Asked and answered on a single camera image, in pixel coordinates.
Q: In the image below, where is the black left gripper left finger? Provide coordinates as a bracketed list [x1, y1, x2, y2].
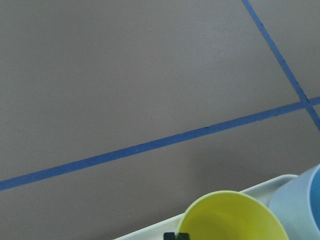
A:
[163, 232, 176, 240]

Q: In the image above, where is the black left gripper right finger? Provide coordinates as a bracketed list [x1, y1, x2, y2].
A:
[176, 232, 190, 240]

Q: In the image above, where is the yellow cup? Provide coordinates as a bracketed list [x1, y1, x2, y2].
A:
[176, 190, 289, 240]

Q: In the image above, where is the light blue cup front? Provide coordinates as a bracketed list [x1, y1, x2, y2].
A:
[268, 165, 320, 240]

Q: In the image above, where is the cream plastic tray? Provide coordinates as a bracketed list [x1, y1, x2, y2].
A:
[117, 174, 297, 240]

